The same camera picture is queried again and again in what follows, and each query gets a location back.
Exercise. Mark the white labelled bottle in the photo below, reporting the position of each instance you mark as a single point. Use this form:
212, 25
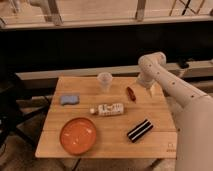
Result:
108, 109

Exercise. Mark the blue sponge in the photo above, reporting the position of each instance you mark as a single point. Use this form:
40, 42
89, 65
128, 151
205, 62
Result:
69, 99

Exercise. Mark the black white striped box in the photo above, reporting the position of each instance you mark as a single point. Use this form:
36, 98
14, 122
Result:
140, 130

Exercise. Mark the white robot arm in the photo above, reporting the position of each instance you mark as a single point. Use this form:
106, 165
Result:
195, 135

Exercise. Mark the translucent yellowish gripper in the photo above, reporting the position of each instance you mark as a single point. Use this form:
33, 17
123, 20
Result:
152, 90

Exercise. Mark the wooden folding table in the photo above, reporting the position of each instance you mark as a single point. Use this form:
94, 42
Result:
112, 140

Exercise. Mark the red pepper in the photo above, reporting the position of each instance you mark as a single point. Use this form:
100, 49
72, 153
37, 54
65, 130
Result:
131, 94

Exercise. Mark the clear plastic cup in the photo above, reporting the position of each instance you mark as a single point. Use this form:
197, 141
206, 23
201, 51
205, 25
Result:
105, 80

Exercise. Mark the orange plate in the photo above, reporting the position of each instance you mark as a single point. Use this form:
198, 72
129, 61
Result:
78, 136

